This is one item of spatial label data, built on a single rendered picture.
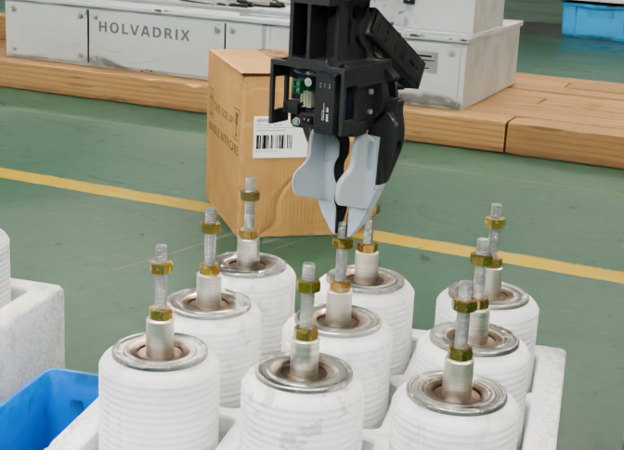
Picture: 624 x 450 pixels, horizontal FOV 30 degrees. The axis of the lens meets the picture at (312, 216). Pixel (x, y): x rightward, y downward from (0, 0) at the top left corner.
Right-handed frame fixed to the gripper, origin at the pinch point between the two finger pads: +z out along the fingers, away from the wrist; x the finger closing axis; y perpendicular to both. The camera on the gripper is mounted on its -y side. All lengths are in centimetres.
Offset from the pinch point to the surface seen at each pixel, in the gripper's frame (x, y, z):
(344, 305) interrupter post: 0.9, 1.3, 7.4
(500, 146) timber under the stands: -70, -180, 33
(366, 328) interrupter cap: 3.0, 1.0, 9.0
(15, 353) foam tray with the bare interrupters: -35.7, 5.7, 20.3
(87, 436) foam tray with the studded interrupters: -10.9, 19.9, 16.3
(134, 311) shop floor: -61, -38, 34
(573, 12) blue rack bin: -160, -439, 23
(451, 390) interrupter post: 15.2, 8.5, 8.5
